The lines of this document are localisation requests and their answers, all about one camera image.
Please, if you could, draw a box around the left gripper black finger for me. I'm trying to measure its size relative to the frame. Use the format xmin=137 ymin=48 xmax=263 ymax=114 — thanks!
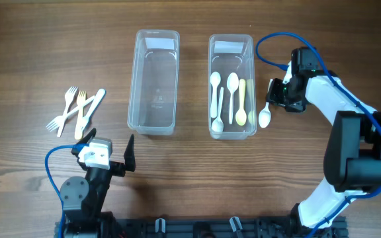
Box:
xmin=71 ymin=128 xmax=97 ymax=156
xmin=124 ymin=134 xmax=136 ymax=172

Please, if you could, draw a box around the white spoon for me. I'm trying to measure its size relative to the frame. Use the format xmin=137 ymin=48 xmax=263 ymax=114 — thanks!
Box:
xmin=210 ymin=71 xmax=221 ymax=118
xmin=227 ymin=72 xmax=239 ymax=124
xmin=212 ymin=87 xmax=224 ymax=133
xmin=259 ymin=101 xmax=272 ymax=128

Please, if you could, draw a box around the yellow plastic spoon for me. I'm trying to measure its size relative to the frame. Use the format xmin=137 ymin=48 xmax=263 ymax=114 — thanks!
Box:
xmin=235 ymin=79 xmax=247 ymax=126

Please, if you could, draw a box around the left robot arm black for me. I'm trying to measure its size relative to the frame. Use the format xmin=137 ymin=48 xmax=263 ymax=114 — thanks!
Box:
xmin=54 ymin=128 xmax=136 ymax=237

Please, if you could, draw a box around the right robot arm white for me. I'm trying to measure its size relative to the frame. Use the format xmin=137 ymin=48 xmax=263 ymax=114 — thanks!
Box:
xmin=266 ymin=69 xmax=381 ymax=235

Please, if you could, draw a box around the clear container, left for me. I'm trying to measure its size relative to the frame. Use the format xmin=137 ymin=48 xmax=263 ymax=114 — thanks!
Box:
xmin=128 ymin=30 xmax=180 ymax=136

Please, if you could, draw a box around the clear container, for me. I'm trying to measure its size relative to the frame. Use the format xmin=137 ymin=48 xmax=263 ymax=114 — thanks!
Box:
xmin=208 ymin=34 xmax=257 ymax=139
xmin=128 ymin=30 xmax=180 ymax=136

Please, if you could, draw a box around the clear container, right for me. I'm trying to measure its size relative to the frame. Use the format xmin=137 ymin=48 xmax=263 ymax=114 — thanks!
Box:
xmin=208 ymin=34 xmax=257 ymax=139

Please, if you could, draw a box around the white fork, crossing diagonal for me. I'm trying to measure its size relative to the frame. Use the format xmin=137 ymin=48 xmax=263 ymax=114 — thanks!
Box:
xmin=46 ymin=106 xmax=79 ymax=132

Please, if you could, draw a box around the yellow plastic fork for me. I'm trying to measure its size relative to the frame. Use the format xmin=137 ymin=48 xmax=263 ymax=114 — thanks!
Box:
xmin=74 ymin=91 xmax=87 ymax=140

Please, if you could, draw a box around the white fork, leftmost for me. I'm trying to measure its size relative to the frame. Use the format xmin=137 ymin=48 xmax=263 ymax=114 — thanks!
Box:
xmin=57 ymin=86 xmax=78 ymax=137

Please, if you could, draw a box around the white fork, rounded handle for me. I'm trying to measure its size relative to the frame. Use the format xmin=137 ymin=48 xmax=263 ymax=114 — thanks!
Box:
xmin=79 ymin=89 xmax=106 ymax=132

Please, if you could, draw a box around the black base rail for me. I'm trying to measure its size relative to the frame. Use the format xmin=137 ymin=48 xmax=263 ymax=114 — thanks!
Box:
xmin=54 ymin=214 xmax=347 ymax=238

